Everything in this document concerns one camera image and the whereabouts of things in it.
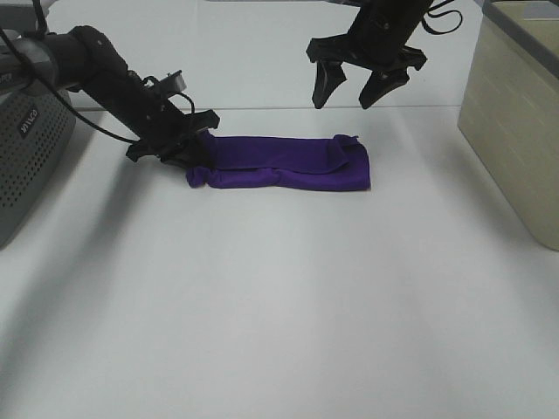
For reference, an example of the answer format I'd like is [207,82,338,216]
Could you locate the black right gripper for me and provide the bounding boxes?
[306,34,426,109]

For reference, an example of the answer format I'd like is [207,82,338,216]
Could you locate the purple towel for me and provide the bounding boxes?
[186,134,371,192]

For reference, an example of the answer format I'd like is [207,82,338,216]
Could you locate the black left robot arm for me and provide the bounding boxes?
[1,25,219,168]

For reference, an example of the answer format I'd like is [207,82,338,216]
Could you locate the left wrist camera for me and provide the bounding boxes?
[155,70,186,97]

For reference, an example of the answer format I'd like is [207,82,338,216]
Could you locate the beige bin with grey rim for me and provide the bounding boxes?
[458,1,558,250]

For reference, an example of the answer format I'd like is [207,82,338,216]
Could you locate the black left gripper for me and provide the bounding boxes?
[126,110,220,168]

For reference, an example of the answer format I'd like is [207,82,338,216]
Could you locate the grey perforated plastic basket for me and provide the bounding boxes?
[1,44,76,248]

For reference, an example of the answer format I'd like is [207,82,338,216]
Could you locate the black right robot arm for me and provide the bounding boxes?
[307,0,431,109]

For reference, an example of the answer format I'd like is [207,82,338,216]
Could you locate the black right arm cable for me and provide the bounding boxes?
[421,0,463,36]

